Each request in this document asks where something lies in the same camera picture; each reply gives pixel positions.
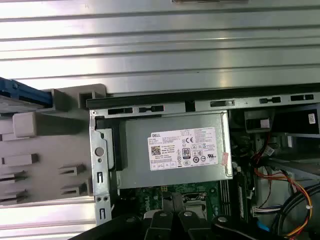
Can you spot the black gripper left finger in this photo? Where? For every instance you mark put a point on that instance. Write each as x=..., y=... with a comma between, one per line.
x=160, y=225

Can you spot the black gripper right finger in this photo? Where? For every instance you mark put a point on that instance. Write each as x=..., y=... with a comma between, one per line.
x=192, y=225

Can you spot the hard disk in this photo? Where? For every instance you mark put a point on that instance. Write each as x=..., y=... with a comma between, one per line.
x=25, y=93

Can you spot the CPU socket with silver CPU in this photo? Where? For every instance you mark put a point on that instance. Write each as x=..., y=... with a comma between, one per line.
x=195, y=202

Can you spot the green motherboard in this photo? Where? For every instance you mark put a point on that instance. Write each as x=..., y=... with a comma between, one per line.
x=150, y=200

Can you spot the grey power supply unit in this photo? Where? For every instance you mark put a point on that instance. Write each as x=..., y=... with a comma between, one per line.
x=175, y=175

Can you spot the black open PC case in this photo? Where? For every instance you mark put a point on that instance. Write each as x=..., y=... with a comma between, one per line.
x=98, y=150

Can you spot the grey metal drive cage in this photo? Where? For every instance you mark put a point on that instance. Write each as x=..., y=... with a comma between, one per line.
x=305, y=160

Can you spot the grey plastic parts rack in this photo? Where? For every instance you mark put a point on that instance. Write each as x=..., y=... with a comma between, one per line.
x=50, y=150

